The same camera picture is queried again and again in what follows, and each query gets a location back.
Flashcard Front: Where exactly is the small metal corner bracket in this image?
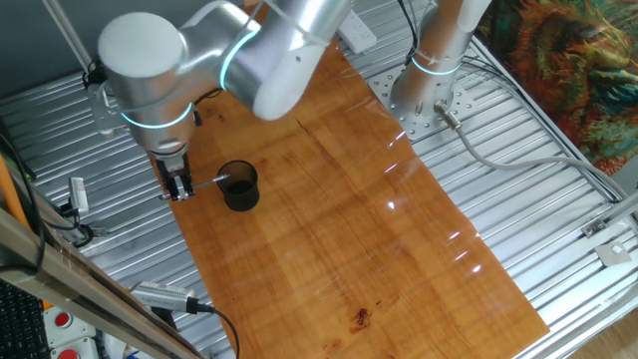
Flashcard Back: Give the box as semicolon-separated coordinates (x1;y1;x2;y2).
580;216;608;239

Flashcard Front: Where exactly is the grey metal plate with hole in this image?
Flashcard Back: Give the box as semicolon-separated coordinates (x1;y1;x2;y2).
595;240;633;268

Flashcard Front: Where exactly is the grey cable with metal plug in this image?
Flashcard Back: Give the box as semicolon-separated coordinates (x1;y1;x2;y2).
433;99;632;200

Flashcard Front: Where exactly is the colourful patterned cloth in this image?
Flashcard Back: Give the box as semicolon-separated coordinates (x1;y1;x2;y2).
476;0;638;176

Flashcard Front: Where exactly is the silver depth camera with label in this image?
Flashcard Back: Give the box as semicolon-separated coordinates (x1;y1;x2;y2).
68;177;91;216

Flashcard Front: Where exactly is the orange rod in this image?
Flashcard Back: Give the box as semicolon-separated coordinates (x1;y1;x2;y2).
0;154;31;230

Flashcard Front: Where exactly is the metal stand pole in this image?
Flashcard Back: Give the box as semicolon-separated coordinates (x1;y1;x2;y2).
42;0;97;76

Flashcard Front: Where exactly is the black mesh pen holder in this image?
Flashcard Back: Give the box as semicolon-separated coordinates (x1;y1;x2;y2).
216;159;261;212

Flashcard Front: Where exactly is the black keyboard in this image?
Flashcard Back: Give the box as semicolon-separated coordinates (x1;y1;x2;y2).
0;278;51;359

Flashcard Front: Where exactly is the metal frame bar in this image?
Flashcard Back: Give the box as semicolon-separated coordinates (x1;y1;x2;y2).
0;206;200;359

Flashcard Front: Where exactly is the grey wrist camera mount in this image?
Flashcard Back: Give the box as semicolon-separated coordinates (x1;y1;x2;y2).
87;74;129;139

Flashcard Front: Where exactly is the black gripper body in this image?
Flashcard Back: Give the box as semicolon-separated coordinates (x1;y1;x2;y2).
152;152;193;180

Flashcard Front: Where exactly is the black camera cable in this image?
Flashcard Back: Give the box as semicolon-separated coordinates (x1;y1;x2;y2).
58;198;97;249
195;300;241;359

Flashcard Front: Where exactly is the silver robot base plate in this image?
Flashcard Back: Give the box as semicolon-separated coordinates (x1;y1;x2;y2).
367;64;478;141

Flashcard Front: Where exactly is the white power strip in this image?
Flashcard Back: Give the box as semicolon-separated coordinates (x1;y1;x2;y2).
336;8;379;55

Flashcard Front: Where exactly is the grey box with red button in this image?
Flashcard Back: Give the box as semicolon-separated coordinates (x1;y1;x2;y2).
49;337;101;359
42;306;97;349

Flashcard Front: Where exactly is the black cable bundle at base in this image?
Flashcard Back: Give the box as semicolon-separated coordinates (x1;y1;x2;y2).
396;0;421;65

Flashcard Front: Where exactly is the black and silver pen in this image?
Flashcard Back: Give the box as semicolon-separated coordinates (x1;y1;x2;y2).
158;173;231;201

